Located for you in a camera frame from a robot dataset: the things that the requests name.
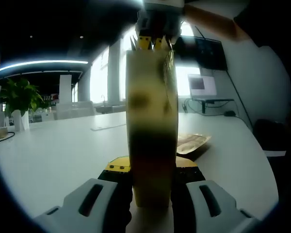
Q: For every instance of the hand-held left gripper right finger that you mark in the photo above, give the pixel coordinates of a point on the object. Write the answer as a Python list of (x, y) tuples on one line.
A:
[(208, 208)]

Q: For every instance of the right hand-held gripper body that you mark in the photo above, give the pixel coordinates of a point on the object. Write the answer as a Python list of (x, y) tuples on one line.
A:
[(165, 4)]

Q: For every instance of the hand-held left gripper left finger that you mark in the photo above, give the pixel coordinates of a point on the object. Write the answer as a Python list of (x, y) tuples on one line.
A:
[(92, 206)]

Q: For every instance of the yellow paper bag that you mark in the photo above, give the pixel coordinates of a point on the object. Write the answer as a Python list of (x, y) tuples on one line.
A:
[(151, 121)]

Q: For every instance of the white table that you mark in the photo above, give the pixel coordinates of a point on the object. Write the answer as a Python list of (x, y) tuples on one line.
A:
[(63, 150)]

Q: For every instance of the open laptop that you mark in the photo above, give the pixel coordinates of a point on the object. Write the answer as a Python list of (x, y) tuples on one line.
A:
[(201, 85)]

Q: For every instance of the flat white strip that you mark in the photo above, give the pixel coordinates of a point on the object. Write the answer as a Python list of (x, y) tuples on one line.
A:
[(109, 127)]

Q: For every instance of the black laptop stand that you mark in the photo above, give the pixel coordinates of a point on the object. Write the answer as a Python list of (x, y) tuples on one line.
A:
[(208, 100)]

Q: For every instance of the sink with faucet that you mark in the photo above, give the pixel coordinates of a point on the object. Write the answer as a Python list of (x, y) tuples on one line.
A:
[(111, 109)]

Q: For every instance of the black chair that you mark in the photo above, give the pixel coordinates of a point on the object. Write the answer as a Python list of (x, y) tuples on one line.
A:
[(271, 136)]

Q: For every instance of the person in black shirt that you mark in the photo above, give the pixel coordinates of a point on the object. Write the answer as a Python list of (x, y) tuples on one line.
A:
[(269, 19)]

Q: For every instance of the small black device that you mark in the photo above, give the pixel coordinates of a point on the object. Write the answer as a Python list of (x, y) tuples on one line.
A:
[(230, 113)]

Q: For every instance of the white pillar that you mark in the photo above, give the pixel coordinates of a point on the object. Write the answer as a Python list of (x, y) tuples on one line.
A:
[(65, 88)]

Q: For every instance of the white sofa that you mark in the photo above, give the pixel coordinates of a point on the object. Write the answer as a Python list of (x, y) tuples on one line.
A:
[(75, 109)]

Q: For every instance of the curved ceiling light strip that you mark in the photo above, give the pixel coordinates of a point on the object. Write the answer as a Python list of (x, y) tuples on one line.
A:
[(38, 63)]

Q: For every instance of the potted green plant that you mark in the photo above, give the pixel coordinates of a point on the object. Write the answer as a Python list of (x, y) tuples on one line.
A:
[(19, 97)]

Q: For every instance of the black wall monitor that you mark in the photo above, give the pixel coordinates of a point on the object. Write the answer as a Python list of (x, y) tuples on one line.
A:
[(206, 53)]

